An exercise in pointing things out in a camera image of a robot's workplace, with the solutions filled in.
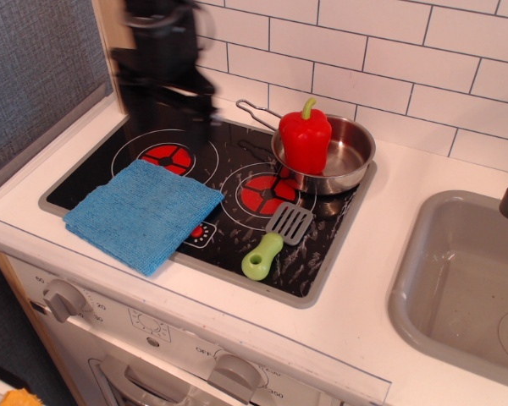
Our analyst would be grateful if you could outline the grey oven door handle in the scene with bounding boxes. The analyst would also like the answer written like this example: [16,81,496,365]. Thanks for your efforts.
[100,356,203,405]

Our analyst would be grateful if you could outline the grey spatula green handle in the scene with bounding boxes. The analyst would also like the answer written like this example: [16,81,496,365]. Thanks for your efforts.
[241,203,313,281]

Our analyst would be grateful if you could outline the wooden side post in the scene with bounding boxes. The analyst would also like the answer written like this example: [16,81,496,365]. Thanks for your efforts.
[91,0,135,114]

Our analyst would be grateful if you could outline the grey left oven knob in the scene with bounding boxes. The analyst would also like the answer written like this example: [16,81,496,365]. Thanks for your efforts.
[43,279,86,323]

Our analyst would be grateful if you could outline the grey sink basin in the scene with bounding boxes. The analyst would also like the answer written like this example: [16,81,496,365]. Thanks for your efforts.
[389,190,508,386]

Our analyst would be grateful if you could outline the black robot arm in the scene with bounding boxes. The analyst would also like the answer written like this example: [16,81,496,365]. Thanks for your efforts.
[111,1,220,134]

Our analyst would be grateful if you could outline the steel frying pan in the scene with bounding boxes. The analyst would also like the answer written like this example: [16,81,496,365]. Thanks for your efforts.
[236,97,376,195]

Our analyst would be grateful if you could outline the blue towel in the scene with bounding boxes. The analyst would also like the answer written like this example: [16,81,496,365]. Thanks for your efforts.
[63,160,224,276]

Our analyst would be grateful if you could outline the black toy stove top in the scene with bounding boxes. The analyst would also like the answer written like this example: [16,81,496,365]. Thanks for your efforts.
[39,106,376,308]

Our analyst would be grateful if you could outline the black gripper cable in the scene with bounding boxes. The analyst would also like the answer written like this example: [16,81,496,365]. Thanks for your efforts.
[190,0,217,47]

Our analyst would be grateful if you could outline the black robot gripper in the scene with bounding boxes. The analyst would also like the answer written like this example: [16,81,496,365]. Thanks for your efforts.
[112,8,220,144]

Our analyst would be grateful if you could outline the grey right oven knob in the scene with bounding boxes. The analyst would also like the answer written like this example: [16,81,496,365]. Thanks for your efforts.
[207,354,262,404]

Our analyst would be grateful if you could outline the red toy bell pepper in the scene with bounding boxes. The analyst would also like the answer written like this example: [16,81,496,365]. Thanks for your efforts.
[279,97,333,175]

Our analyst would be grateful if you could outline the yellow object bottom corner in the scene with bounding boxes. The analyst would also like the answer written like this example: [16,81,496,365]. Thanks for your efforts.
[0,388,43,406]

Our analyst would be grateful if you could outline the grey oven knob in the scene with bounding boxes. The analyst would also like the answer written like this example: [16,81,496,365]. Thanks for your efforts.
[207,354,262,404]
[43,279,86,323]

